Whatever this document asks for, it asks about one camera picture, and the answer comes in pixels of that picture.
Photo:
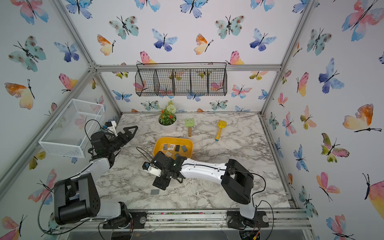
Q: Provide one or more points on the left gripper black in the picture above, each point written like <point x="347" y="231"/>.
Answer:
<point x="127" y="134"/>

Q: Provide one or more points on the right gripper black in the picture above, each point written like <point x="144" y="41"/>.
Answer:
<point x="158" y="183"/>

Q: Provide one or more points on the yellow plastic storage box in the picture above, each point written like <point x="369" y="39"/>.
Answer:
<point x="175" y="141"/>

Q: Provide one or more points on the white label eraser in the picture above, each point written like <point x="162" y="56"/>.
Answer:
<point x="171" y="147"/>

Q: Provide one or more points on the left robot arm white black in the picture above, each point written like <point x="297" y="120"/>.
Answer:
<point x="76" y="199"/>

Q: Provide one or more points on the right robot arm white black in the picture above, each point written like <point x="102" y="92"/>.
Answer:
<point x="236" y="180"/>

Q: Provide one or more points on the potted plant white pot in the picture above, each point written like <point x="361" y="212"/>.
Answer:
<point x="168" y="118"/>

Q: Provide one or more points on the green toy rake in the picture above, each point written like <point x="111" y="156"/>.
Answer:
<point x="190" y="123"/>

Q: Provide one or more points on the yellow toy shovel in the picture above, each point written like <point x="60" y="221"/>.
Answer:
<point x="221" y="125"/>

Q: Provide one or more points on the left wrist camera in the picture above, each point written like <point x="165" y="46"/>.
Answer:
<point x="111" y="126"/>

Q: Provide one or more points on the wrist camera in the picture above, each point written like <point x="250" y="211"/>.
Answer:
<point x="151" y="169"/>
<point x="111" y="126"/>

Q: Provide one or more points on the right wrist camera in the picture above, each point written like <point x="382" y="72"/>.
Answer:
<point x="151" y="169"/>

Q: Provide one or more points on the white mesh wall basket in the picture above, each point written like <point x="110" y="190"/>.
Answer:
<point x="69" y="134"/>

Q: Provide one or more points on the black wire wall basket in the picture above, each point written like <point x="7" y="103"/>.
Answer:
<point x="181" y="80"/>

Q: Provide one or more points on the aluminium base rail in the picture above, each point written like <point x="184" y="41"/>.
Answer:
<point x="219" y="219"/>

